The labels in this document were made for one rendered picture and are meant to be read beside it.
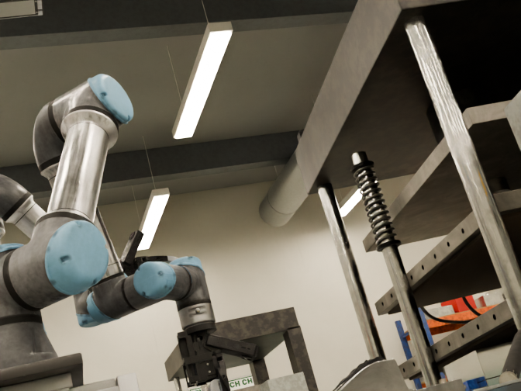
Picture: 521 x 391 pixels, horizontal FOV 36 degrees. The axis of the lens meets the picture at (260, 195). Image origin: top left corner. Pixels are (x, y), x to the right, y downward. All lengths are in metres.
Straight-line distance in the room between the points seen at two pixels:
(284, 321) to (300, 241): 3.50
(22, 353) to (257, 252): 8.47
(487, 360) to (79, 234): 1.37
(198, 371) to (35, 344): 0.39
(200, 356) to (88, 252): 0.41
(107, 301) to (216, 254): 7.99
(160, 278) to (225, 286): 7.96
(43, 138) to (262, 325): 4.96
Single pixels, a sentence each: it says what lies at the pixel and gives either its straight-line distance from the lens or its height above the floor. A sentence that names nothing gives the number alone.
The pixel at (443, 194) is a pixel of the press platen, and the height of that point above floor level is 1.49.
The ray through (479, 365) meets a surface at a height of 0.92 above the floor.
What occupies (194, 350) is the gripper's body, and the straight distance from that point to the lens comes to 1.73.
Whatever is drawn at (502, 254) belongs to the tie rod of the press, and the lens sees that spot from 2.03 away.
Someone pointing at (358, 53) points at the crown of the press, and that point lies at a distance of 2.52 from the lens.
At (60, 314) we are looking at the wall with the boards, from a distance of 9.27.
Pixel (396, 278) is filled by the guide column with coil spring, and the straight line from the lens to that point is 2.74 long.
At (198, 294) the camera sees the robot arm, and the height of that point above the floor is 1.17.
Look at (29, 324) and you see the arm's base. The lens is 1.48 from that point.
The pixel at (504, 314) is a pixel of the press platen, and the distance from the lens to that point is 2.21.
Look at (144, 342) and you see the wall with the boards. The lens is 9.26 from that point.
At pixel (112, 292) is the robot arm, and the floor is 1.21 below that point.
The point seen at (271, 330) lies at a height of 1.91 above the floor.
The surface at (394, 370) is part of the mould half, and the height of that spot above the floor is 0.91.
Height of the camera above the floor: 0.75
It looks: 19 degrees up
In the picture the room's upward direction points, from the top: 16 degrees counter-clockwise
